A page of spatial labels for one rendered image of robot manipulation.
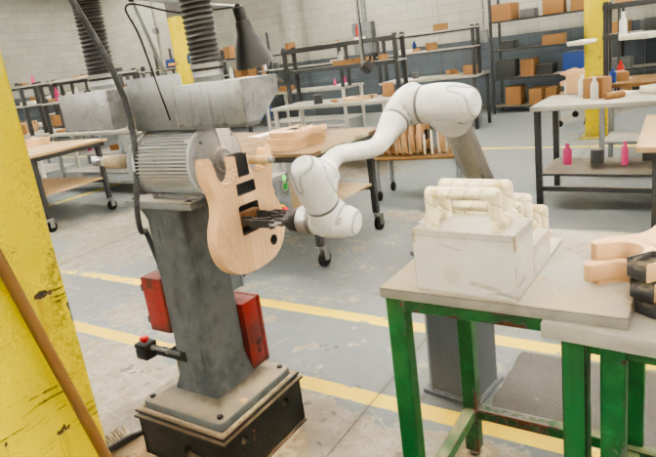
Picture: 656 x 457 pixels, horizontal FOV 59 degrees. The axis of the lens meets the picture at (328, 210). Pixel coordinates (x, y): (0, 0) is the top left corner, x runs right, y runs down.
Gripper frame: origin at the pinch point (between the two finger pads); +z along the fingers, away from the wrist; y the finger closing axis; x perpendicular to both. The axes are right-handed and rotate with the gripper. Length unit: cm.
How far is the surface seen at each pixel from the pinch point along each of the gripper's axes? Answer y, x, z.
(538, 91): 975, -52, 135
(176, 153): -0.8, 22.6, 29.4
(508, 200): -1, 8, -86
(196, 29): -4, 62, 6
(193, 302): 0, -36, 37
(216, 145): 7.6, 23.7, 17.8
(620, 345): -14, -21, -113
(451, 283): -10, -12, -73
